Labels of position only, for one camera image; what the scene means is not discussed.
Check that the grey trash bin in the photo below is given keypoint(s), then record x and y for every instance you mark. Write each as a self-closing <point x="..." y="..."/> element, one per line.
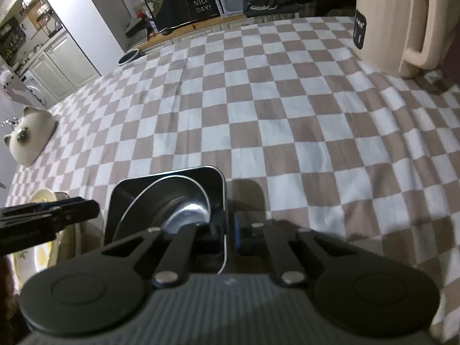
<point x="130" y="56"/>

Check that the large rectangular steel tray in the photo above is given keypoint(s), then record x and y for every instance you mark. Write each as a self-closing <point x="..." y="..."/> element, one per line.
<point x="209" y="177"/>

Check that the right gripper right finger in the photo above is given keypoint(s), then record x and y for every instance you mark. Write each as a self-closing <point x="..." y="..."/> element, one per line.
<point x="268" y="248"/>

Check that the checkered tablecloth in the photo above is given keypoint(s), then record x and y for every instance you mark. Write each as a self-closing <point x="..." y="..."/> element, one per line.
<point x="302" y="130"/>

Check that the white kitchen cabinets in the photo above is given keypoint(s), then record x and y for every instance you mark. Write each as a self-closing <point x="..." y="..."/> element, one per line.
<point x="58" y="69"/>

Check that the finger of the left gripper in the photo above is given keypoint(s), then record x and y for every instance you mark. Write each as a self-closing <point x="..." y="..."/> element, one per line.
<point x="23" y="227"/>

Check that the cat shaped ceramic dish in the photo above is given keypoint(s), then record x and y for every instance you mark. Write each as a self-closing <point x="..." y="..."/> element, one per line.
<point x="30" y="136"/>

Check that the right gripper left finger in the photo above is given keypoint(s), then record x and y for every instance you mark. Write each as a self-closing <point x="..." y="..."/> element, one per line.
<point x="196" y="248"/>

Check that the beige electric kettle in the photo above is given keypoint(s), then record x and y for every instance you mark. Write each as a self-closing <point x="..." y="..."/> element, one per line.
<point x="400" y="37"/>

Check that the silver faucet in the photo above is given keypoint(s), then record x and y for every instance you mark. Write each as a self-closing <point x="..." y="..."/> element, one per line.
<point x="13" y="122"/>

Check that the round steel bowl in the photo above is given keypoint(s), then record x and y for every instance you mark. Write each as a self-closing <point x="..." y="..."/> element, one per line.
<point x="168" y="204"/>

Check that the cream two-handled bowl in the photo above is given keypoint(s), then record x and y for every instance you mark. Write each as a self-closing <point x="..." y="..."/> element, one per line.
<point x="53" y="204"/>

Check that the floral scalloped ceramic bowl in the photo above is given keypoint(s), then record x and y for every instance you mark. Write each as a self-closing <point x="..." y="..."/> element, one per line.
<point x="29" y="262"/>

